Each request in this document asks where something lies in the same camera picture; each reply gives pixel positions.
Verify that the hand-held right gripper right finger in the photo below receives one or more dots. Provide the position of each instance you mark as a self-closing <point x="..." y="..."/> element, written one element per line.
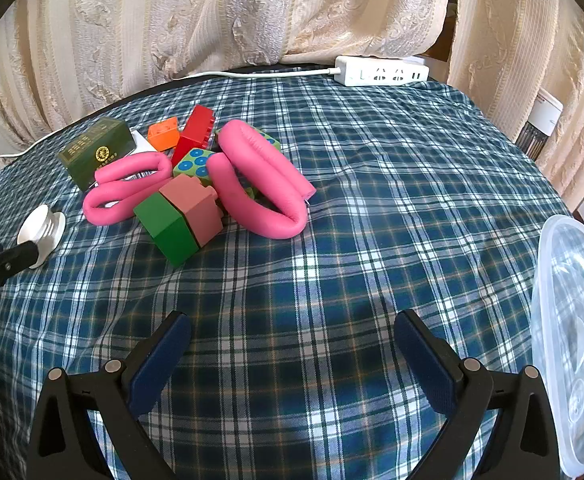
<point x="424" y="365"/>

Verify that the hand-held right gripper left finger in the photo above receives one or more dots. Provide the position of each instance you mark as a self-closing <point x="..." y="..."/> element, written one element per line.
<point x="159" y="365"/>

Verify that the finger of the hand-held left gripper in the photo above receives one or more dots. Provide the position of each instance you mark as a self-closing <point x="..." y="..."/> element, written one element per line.
<point x="12" y="260"/>

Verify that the white plastic cap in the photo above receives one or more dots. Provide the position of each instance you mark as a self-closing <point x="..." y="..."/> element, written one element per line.
<point x="39" y="232"/>

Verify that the green wooden block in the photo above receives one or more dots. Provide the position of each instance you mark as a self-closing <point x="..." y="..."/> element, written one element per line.
<point x="164" y="230"/>

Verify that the dark green box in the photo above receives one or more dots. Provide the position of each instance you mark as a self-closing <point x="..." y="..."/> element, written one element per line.
<point x="94" y="152"/>

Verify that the clear plastic container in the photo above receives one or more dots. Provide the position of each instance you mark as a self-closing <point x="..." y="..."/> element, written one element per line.
<point x="576" y="335"/>

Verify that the dusty pink toy block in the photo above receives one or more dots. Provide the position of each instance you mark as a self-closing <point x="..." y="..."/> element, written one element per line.
<point x="199" y="210"/>

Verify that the white medicine box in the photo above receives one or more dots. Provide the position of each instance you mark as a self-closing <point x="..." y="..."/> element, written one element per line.
<point x="141" y="142"/>

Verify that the orange toy block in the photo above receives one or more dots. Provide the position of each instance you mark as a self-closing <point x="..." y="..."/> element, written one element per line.
<point x="164" y="134"/>

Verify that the green blue-dotted toy block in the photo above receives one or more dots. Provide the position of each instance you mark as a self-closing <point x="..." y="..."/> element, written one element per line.
<point x="194" y="165"/>

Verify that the red toy block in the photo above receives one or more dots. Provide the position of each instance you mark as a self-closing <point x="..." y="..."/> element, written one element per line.
<point x="197" y="127"/>

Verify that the blue plaid tablecloth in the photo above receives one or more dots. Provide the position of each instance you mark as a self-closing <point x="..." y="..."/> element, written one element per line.
<point x="351" y="200"/>

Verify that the bottle with white cap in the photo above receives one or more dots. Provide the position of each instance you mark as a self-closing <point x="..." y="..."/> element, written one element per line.
<point x="541" y="120"/>

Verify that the cream patterned wide curtain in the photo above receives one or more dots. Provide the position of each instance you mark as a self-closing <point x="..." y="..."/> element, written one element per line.
<point x="172" y="15"/>

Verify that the white power strip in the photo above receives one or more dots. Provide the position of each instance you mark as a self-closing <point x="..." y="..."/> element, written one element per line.
<point x="381" y="71"/>

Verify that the cream patterned narrow curtain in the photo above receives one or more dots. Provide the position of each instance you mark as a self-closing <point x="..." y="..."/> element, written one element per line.
<point x="521" y="25"/>

